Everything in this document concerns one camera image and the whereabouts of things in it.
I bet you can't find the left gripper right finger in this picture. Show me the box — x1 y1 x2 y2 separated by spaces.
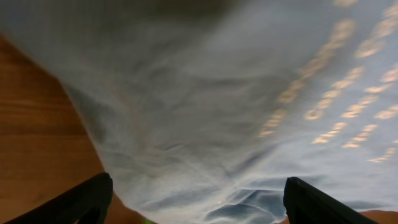
283 177 377 224

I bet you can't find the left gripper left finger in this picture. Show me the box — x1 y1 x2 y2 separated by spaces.
5 172 113 224

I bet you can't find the light blue printed t-shirt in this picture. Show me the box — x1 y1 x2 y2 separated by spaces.
1 0 397 223

